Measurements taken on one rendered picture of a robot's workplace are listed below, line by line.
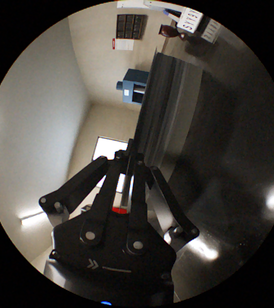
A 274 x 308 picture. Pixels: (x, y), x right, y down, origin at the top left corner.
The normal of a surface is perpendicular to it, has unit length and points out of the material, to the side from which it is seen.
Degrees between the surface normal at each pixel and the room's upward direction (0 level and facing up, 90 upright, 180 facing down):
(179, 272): 0
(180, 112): 90
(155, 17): 90
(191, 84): 90
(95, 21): 90
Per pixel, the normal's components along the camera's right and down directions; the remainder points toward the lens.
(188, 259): -0.98, -0.21
